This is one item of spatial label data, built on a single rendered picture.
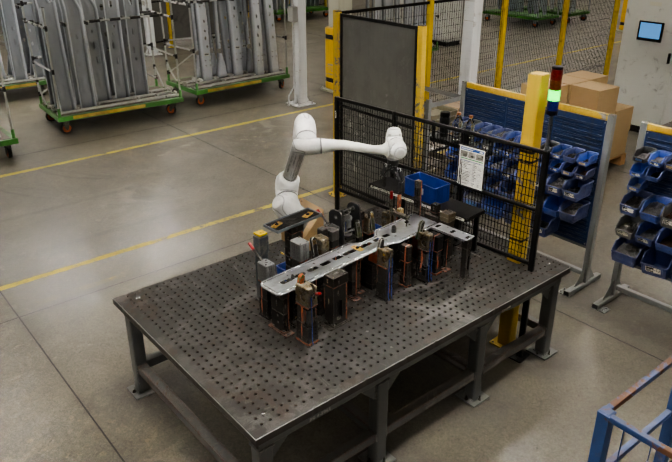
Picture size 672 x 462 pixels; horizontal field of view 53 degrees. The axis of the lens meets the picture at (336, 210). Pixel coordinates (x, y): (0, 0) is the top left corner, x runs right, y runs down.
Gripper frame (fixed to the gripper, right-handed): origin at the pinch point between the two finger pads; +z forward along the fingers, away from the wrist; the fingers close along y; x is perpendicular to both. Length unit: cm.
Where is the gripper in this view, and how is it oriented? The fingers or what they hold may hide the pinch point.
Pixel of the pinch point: (391, 187)
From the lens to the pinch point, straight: 448.3
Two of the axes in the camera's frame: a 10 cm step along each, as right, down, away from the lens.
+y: 7.0, 2.9, -6.6
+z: 0.0, 9.1, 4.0
